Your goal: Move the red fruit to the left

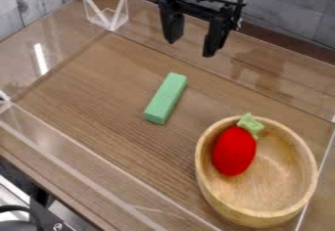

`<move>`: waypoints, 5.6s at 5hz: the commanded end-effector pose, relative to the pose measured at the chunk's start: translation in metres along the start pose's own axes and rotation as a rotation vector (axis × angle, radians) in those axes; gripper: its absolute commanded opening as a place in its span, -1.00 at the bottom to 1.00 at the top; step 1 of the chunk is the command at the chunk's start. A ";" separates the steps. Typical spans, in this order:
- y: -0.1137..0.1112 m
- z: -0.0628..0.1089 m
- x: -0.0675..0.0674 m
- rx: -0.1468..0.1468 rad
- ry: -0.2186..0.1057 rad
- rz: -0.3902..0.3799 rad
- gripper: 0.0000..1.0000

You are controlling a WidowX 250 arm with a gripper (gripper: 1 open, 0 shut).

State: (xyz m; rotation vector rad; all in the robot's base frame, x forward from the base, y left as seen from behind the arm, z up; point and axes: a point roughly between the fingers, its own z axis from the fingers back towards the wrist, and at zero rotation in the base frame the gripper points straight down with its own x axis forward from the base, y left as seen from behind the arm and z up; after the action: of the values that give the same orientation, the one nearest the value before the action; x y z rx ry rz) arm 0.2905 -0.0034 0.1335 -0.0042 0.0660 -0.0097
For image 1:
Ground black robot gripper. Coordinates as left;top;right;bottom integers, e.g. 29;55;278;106
156;0;246;58

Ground green rectangular block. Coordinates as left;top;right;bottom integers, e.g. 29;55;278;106
144;72;188;124

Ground red plush strawberry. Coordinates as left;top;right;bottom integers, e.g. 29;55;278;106
212;113;264;176

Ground round wooden bowl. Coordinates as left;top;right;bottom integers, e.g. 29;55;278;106
194;115;318;228

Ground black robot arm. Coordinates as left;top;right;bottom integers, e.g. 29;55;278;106
156;0;246;58

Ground clear acrylic corner bracket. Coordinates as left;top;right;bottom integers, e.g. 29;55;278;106
83;0;128;31

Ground clear acrylic enclosure walls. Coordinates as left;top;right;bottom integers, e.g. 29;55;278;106
0;0;335;231

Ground black metal table mount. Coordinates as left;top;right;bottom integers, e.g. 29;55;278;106
31;188;67;231

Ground black cable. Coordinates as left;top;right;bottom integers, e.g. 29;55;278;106
0;204;33;214

